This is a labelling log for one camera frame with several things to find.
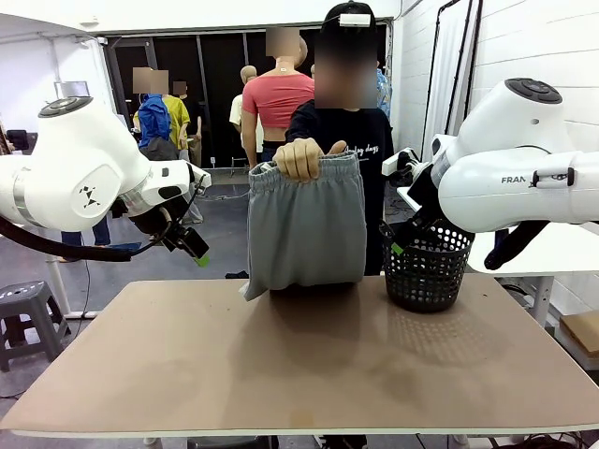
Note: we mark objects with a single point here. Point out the dark grey perforated basket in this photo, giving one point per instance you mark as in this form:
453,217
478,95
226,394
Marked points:
426,285

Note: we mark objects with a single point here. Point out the person in black t-shirt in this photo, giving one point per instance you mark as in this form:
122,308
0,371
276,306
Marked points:
369,135

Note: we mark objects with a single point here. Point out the bald mannequin in white shirt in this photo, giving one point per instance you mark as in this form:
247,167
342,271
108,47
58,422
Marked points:
238,112

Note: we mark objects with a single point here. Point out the grey framed wall board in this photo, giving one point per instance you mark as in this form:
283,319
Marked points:
70,89

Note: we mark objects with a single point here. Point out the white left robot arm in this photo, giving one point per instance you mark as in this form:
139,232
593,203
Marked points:
70,163

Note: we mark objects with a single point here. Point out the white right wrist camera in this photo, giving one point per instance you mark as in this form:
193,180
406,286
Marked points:
398,161

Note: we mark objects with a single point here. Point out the white head-mounted camera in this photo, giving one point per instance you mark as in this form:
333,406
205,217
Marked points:
355,19

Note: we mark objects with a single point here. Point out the mannequin in blue floral shirt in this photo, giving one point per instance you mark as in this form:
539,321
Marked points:
384,93

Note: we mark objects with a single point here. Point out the brown cardboard box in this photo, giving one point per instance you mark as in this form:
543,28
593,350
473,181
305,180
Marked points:
582,334

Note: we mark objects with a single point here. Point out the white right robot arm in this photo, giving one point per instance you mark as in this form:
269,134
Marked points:
505,187

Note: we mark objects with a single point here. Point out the grey plastic stool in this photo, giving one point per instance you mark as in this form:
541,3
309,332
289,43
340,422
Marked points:
28,304

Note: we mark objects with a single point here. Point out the black backdrop stand poles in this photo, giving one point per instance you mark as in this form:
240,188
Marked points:
471,61

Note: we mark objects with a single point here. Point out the white side table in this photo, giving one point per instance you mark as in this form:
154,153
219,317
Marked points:
552,252

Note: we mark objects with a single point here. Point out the person's right hand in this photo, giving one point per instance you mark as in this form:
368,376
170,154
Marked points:
299,161

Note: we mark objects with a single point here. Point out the blue jeans on stand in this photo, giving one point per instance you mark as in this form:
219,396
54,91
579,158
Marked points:
70,238

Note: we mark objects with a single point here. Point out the grey training pants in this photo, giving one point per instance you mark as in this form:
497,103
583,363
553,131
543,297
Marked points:
304,229

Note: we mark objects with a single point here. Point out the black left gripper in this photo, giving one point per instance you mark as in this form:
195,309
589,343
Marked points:
185,241

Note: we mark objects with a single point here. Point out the black cap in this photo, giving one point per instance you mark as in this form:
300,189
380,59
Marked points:
337,18

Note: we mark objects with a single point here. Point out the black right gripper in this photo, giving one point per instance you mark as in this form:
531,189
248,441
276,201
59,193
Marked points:
426,196

